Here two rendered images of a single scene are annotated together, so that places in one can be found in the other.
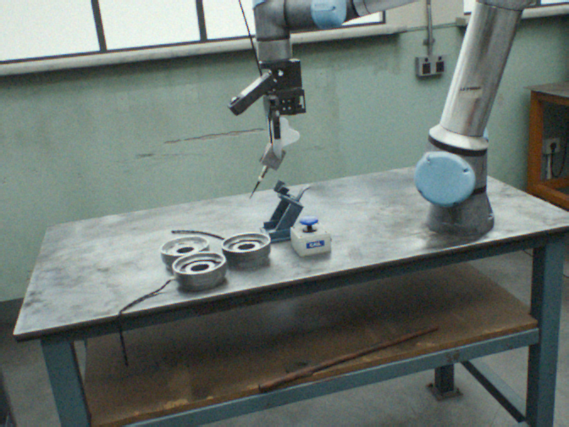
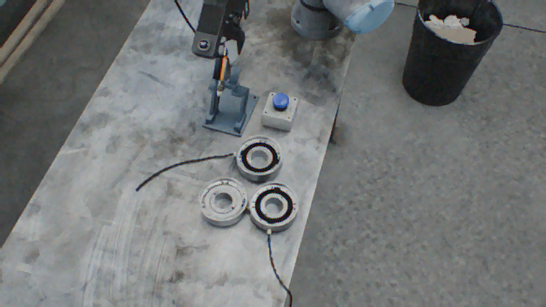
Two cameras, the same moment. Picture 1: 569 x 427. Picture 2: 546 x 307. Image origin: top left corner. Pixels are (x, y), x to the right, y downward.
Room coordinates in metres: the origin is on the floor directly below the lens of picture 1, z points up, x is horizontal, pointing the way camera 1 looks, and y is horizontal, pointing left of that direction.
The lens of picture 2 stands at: (0.91, 0.62, 1.80)
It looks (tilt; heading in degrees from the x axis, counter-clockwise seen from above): 57 degrees down; 299
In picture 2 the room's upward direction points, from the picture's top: straight up
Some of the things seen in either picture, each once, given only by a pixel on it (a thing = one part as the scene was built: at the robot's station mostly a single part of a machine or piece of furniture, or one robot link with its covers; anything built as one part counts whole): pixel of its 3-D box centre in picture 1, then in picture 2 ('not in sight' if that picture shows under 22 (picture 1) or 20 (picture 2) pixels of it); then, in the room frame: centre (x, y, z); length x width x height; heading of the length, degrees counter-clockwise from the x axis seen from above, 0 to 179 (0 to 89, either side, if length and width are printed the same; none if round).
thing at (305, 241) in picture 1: (312, 238); (281, 110); (1.25, -0.04, 0.82); 0.08 x 0.07 x 0.05; 103
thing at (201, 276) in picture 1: (200, 271); (274, 207); (1.13, 0.20, 0.82); 0.10 x 0.10 x 0.04
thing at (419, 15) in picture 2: not in sight; (444, 50); (1.00, -1.07, 0.21); 0.34 x 0.34 x 0.43
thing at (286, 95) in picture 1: (281, 88); (223, 2); (1.36, 0.00, 1.14); 0.09 x 0.08 x 0.12; 101
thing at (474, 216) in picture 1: (460, 202); (318, 6); (1.31, -0.38, 0.85); 0.15 x 0.15 x 0.10
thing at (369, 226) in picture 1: (292, 227); (214, 103); (1.41, 0.00, 0.79); 1.20 x 0.60 x 0.02; 103
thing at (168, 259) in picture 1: (185, 253); (223, 202); (1.23, 0.24, 0.82); 0.10 x 0.10 x 0.04
